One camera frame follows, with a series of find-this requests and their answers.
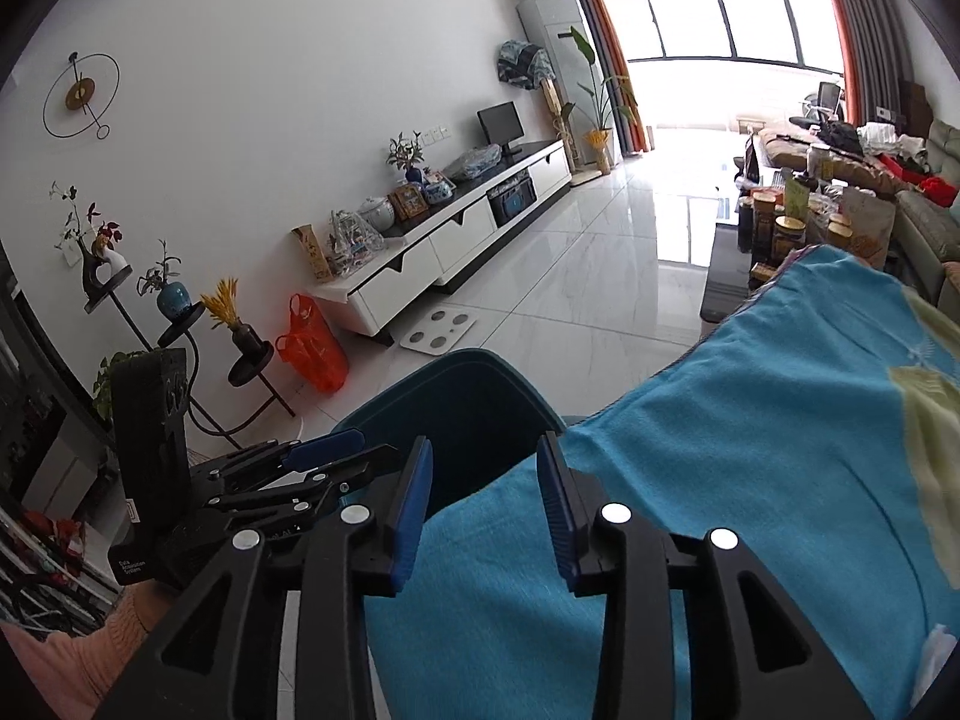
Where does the black monitor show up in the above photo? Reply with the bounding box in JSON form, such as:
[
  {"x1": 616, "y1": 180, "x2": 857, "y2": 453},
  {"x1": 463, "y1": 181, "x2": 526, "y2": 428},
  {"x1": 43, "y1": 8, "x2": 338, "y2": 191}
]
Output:
[{"x1": 477, "y1": 101, "x2": 526, "y2": 158}]

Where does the orange plastic bag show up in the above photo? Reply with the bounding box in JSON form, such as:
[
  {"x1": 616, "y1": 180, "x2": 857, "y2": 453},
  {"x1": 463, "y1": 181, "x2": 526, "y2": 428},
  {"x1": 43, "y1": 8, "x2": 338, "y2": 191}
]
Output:
[{"x1": 274, "y1": 292, "x2": 351, "y2": 395}]

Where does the white ceramic jar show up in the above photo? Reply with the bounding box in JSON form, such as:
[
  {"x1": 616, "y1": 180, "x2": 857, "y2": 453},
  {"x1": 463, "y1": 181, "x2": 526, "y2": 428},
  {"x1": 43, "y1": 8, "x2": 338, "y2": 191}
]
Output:
[{"x1": 358, "y1": 195, "x2": 396, "y2": 233}]

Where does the wrapped ship model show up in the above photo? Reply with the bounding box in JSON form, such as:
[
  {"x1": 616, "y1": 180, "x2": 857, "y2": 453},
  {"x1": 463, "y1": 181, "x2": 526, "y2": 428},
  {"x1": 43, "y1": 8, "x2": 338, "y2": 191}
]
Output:
[{"x1": 326, "y1": 208, "x2": 385, "y2": 275}]

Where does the orange and grey curtain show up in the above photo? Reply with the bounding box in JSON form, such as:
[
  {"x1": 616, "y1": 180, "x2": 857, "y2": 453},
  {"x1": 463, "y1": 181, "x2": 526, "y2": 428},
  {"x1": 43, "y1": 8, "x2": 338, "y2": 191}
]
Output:
[
  {"x1": 814, "y1": 0, "x2": 920, "y2": 128},
  {"x1": 525, "y1": 0, "x2": 653, "y2": 158}
]

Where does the teal plastic bin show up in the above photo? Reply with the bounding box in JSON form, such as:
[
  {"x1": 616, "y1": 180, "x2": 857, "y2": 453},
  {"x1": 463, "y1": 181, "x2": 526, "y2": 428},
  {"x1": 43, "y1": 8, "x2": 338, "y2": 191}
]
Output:
[{"x1": 332, "y1": 349, "x2": 578, "y2": 522}]

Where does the red leaf plant in vase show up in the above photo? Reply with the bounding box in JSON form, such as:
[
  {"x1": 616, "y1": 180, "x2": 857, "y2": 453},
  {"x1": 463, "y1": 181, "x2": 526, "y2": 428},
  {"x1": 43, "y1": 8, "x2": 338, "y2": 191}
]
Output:
[{"x1": 49, "y1": 180, "x2": 132, "y2": 308}]

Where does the tall green potted plant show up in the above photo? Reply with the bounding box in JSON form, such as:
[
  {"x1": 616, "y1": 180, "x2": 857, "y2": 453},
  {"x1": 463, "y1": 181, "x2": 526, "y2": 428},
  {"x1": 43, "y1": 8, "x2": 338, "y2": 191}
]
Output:
[{"x1": 559, "y1": 25, "x2": 640, "y2": 175}]

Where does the white bathroom scale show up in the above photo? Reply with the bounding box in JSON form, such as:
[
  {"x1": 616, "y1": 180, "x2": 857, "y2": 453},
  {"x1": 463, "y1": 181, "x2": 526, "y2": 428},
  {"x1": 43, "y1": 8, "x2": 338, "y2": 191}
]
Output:
[{"x1": 399, "y1": 313, "x2": 479, "y2": 353}]

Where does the framed picture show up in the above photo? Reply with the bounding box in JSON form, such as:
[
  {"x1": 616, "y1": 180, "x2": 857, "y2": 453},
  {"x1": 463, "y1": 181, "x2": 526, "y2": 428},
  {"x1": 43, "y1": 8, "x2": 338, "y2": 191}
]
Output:
[{"x1": 390, "y1": 184, "x2": 430, "y2": 222}]

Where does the grey green sofa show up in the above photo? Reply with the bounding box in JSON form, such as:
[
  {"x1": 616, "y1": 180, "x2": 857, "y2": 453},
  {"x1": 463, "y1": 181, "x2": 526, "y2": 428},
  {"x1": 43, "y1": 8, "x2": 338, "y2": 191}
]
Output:
[{"x1": 892, "y1": 118, "x2": 960, "y2": 305}]

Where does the covered standing fan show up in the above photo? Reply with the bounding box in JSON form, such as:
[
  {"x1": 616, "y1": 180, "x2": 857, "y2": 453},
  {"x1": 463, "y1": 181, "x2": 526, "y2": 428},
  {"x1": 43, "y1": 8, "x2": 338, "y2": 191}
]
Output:
[{"x1": 495, "y1": 39, "x2": 571, "y2": 173}]

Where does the large window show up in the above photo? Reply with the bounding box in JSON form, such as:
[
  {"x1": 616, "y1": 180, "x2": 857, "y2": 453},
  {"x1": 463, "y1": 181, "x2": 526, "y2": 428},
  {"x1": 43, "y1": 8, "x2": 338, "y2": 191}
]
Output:
[{"x1": 581, "y1": 0, "x2": 856, "y2": 132}]

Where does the black tiered plant stand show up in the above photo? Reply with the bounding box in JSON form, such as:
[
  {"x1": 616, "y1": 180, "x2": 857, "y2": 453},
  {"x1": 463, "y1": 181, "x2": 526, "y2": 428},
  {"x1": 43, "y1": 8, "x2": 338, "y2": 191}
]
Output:
[{"x1": 81, "y1": 270, "x2": 297, "y2": 451}]

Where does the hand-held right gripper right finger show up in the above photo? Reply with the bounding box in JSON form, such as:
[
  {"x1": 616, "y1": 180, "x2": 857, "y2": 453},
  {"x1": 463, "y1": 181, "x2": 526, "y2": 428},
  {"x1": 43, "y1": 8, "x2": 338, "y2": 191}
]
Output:
[{"x1": 536, "y1": 431, "x2": 875, "y2": 720}]

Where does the yellow wheat in black vase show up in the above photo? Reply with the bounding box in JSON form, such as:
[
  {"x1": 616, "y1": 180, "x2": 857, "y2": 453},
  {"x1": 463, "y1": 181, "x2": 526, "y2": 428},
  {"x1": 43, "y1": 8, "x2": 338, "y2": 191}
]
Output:
[{"x1": 199, "y1": 277, "x2": 269, "y2": 359}]

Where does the person's left forearm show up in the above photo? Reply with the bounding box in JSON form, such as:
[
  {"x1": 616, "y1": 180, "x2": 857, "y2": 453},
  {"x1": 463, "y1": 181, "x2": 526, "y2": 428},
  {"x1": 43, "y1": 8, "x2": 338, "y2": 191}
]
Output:
[{"x1": 0, "y1": 585, "x2": 181, "y2": 720}]

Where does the white standing air conditioner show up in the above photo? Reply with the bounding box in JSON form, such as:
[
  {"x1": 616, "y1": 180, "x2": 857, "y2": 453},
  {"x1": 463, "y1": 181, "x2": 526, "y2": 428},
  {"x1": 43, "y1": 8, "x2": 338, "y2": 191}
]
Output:
[{"x1": 516, "y1": 0, "x2": 601, "y2": 166}]

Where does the green leafy plant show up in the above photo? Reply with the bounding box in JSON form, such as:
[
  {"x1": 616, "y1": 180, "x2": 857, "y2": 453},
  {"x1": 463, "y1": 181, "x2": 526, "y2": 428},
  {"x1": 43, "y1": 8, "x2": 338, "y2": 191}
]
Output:
[{"x1": 92, "y1": 350, "x2": 149, "y2": 421}]

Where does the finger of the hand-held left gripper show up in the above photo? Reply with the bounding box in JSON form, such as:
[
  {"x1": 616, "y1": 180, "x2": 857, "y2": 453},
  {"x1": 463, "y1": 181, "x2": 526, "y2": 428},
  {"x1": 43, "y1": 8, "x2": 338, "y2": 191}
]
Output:
[
  {"x1": 193, "y1": 444, "x2": 402, "y2": 542},
  {"x1": 187, "y1": 427, "x2": 366, "y2": 494}
]

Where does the pile of clothes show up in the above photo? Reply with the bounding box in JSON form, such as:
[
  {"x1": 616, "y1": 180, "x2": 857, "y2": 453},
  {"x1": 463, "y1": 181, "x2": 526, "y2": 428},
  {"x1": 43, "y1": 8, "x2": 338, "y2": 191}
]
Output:
[{"x1": 855, "y1": 120, "x2": 935, "y2": 177}]

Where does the black glass coffee table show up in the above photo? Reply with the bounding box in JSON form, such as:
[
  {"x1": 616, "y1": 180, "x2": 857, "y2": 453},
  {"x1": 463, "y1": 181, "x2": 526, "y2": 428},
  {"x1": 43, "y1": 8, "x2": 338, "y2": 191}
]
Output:
[{"x1": 699, "y1": 187, "x2": 901, "y2": 323}]

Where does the brown wooden cabinet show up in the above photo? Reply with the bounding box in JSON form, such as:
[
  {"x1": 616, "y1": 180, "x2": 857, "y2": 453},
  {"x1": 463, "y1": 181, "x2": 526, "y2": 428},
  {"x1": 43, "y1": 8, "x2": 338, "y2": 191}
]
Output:
[{"x1": 898, "y1": 80, "x2": 932, "y2": 137}]

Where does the blue printed blanket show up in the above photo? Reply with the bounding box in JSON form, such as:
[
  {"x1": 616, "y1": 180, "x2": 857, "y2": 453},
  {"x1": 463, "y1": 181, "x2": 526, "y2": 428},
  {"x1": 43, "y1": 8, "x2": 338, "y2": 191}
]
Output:
[{"x1": 360, "y1": 244, "x2": 960, "y2": 720}]

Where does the group of glass jars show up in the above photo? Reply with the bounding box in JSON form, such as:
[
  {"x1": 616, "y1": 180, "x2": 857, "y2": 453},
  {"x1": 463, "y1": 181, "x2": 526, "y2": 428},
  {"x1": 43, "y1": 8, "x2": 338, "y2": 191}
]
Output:
[{"x1": 739, "y1": 142, "x2": 856, "y2": 286}]

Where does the small plant in blue pot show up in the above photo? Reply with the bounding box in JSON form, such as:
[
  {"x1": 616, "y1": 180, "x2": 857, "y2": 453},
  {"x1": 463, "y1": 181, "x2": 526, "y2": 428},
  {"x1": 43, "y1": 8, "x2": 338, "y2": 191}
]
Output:
[{"x1": 136, "y1": 238, "x2": 188, "y2": 320}]

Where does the round metal wall clock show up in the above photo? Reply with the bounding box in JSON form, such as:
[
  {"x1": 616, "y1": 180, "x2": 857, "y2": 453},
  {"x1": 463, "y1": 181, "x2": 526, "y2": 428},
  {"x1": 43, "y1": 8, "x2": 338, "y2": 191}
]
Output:
[{"x1": 43, "y1": 51, "x2": 121, "y2": 141}]

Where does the red cloth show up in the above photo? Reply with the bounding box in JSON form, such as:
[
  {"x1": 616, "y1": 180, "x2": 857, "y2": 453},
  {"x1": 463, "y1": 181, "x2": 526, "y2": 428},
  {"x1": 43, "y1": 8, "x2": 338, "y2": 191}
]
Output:
[{"x1": 911, "y1": 175, "x2": 960, "y2": 209}]

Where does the black office chair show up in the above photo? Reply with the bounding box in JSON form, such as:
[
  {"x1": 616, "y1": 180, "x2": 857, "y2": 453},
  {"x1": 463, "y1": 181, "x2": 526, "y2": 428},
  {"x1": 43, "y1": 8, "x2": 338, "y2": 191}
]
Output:
[{"x1": 795, "y1": 81, "x2": 845, "y2": 128}]

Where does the dark display cabinet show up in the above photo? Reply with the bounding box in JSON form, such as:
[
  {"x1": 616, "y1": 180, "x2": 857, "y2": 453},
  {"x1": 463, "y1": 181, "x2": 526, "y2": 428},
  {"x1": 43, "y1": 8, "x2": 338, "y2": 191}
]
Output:
[{"x1": 0, "y1": 240, "x2": 125, "y2": 631}]

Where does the white and black tv cabinet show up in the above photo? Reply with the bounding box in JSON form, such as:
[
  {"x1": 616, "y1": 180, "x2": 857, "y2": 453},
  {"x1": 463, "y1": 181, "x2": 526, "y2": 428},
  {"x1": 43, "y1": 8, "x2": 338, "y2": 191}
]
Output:
[{"x1": 307, "y1": 139, "x2": 575, "y2": 346}]

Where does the bonsai in blue pot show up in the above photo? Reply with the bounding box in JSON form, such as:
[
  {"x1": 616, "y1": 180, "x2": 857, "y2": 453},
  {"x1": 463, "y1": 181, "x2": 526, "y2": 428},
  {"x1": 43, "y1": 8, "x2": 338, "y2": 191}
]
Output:
[{"x1": 386, "y1": 131, "x2": 427, "y2": 185}]

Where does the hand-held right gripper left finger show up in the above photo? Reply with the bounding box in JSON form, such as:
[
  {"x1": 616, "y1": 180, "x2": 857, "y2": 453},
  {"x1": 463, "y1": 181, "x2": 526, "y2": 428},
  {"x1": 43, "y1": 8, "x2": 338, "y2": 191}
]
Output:
[{"x1": 94, "y1": 436, "x2": 436, "y2": 720}]

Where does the clear plastic bag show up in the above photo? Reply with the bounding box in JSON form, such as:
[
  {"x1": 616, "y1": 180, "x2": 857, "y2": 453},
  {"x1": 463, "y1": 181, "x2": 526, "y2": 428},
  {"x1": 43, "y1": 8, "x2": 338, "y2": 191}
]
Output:
[{"x1": 450, "y1": 144, "x2": 502, "y2": 179}]

